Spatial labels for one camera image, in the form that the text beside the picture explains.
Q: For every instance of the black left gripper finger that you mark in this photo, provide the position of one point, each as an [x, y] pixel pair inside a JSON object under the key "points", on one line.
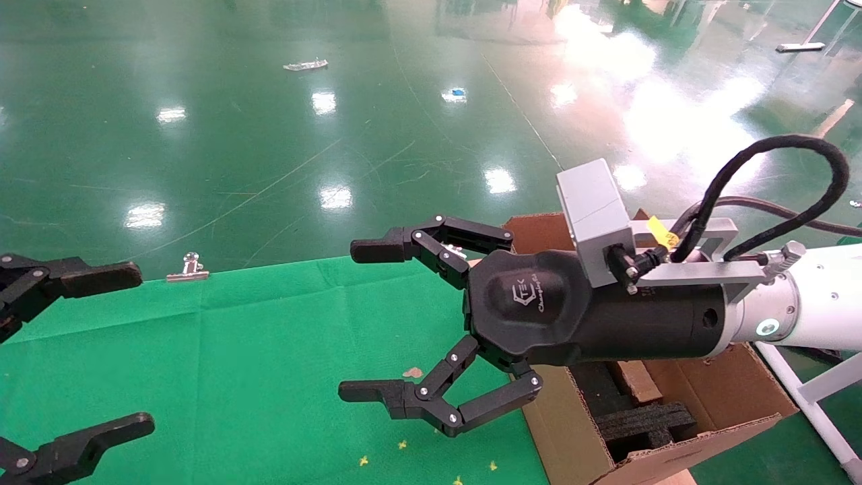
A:
{"points": [[87, 438], [81, 276]]}

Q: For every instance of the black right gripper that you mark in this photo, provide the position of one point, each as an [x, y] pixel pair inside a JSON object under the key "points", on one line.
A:
{"points": [[539, 310]]}

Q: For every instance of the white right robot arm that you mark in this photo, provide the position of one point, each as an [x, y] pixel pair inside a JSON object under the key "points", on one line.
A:
{"points": [[815, 303]]}

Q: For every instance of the large open cardboard carton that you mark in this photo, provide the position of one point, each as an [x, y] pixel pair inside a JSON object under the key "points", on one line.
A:
{"points": [[727, 391]]}

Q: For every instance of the silver binder clip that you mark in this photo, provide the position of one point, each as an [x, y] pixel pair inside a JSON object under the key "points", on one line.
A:
{"points": [[188, 269]]}

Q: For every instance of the green tablecloth yellow marks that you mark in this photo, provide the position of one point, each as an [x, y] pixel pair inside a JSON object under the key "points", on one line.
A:
{"points": [[236, 364]]}

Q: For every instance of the black foam block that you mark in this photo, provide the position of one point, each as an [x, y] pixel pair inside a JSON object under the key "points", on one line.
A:
{"points": [[646, 424], [599, 391]]}

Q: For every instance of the white floor bar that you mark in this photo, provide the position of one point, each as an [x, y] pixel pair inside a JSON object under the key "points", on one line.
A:
{"points": [[800, 47]]}

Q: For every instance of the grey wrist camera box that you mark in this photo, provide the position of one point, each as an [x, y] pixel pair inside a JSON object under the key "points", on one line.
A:
{"points": [[592, 209]]}

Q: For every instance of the silver camera bracket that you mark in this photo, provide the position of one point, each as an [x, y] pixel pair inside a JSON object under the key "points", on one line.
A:
{"points": [[700, 273]]}

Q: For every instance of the white metal table frame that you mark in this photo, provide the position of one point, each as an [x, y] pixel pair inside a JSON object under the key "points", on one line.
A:
{"points": [[821, 397]]}

